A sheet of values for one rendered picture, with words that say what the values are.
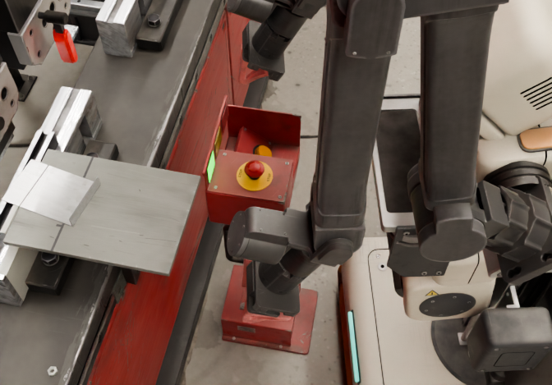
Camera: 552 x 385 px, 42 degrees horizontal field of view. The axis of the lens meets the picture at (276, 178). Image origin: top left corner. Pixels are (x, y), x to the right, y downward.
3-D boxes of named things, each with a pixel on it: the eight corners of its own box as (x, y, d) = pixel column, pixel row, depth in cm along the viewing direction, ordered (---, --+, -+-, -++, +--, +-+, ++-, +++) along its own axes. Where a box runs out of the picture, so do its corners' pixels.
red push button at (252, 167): (262, 186, 142) (262, 176, 139) (242, 184, 143) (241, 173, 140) (266, 171, 144) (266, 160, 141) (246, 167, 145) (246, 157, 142)
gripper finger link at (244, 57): (224, 87, 126) (247, 52, 120) (224, 57, 130) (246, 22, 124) (259, 98, 129) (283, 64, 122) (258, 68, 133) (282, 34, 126)
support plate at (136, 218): (169, 277, 107) (168, 273, 106) (4, 245, 110) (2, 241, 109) (201, 179, 117) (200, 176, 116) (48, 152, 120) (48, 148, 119)
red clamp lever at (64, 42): (77, 66, 109) (62, 18, 101) (52, 62, 110) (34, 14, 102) (81, 58, 110) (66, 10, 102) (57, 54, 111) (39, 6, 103)
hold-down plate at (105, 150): (59, 297, 118) (55, 289, 115) (29, 291, 118) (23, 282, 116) (120, 153, 134) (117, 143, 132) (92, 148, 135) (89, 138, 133)
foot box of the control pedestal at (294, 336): (308, 355, 203) (310, 339, 193) (221, 340, 205) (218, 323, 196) (318, 291, 214) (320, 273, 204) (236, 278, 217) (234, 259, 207)
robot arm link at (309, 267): (340, 260, 89) (336, 221, 92) (291, 250, 86) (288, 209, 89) (313, 283, 94) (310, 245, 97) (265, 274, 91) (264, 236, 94)
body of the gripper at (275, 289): (250, 311, 95) (275, 288, 89) (249, 243, 101) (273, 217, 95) (293, 318, 97) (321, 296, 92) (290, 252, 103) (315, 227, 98)
